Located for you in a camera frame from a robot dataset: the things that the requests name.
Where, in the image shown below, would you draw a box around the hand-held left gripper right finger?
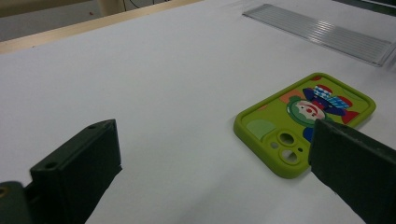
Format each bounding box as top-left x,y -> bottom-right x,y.
307,119 -> 396,224

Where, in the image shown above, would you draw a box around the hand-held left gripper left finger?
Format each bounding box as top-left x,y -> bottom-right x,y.
29,119 -> 123,224

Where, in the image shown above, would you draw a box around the green cartoon phone case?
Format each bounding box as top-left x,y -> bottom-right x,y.
233,72 -> 377,180

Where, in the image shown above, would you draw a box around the clear ridged plastic rack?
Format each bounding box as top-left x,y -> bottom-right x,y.
242,3 -> 396,67

